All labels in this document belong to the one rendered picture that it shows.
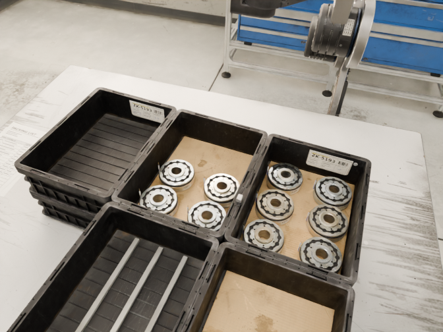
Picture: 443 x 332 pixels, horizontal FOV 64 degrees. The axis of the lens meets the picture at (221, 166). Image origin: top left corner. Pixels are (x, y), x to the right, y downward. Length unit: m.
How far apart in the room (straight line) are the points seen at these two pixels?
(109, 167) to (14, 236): 0.34
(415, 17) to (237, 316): 2.29
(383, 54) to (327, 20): 1.70
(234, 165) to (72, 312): 0.59
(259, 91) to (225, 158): 1.80
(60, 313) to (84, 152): 0.51
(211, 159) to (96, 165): 0.35
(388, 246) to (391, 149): 0.45
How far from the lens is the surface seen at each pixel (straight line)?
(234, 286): 0.88
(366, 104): 2.99
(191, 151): 1.14
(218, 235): 0.83
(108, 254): 0.95
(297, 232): 0.98
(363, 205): 0.96
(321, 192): 1.04
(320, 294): 0.86
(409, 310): 1.13
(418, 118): 3.04
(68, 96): 1.69
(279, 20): 2.73
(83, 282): 0.93
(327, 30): 1.14
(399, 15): 2.72
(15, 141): 1.54
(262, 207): 0.97
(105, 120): 1.30
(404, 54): 2.84
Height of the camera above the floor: 1.63
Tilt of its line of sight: 47 degrees down
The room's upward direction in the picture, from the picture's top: 3 degrees clockwise
